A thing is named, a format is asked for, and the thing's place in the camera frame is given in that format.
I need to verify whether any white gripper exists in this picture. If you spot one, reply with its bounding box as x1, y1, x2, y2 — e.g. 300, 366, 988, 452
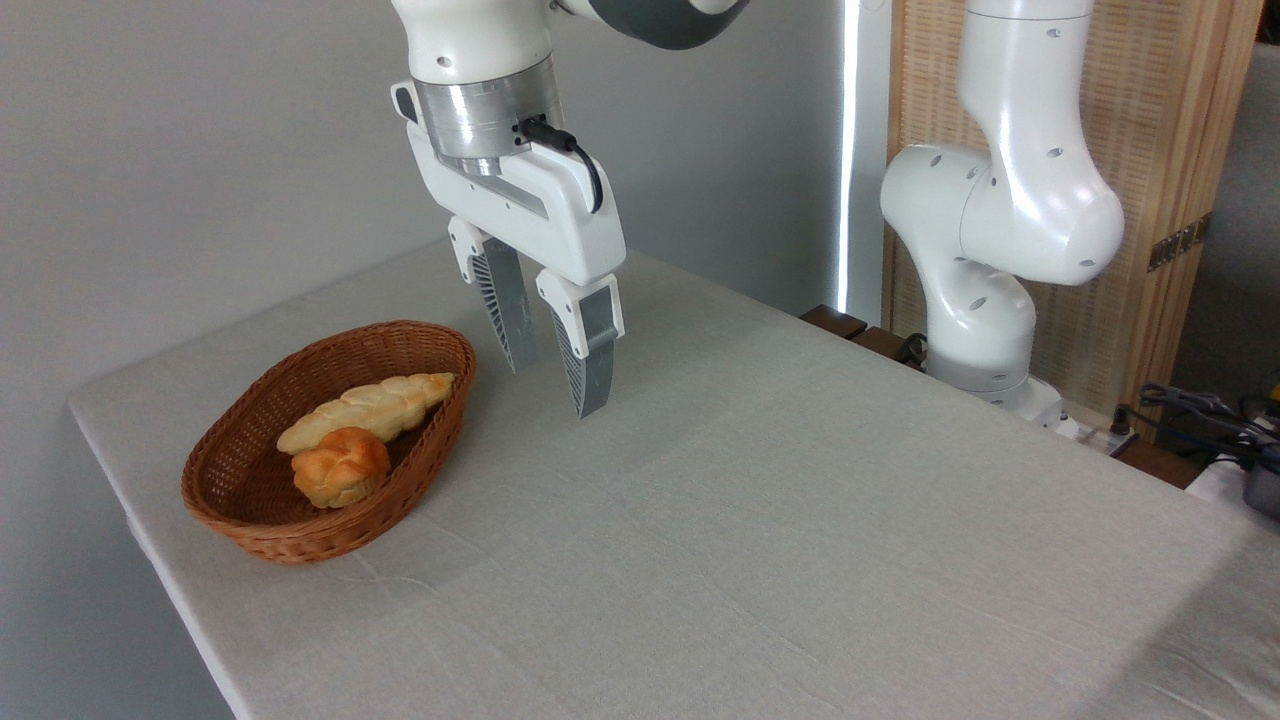
392, 80, 627, 419

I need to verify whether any round golden bread bun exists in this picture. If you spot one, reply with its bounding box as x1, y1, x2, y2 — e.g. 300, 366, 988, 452
291, 427, 392, 509

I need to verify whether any long braided bread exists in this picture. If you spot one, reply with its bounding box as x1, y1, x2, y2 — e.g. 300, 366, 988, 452
277, 372, 457, 455

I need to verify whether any light grey tablecloth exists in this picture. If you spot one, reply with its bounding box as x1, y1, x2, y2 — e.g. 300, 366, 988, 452
68, 238, 1280, 720

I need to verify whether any brown wicker basket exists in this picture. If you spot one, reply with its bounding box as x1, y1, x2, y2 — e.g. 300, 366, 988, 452
181, 320, 478, 565

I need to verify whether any brass screen hinge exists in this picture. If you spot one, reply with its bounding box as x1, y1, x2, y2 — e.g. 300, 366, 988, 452
1147, 212, 1214, 273

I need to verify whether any wooden folding screen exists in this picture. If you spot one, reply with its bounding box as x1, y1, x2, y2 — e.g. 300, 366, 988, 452
885, 0, 1266, 441

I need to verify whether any grey power adapter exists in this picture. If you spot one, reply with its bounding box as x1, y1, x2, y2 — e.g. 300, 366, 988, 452
1243, 464, 1280, 520

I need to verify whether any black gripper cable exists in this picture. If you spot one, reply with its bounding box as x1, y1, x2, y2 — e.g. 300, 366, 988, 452
519, 117, 606, 215

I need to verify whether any black cable bundle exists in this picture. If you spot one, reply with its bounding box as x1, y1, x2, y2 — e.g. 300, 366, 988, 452
1138, 382, 1280, 471

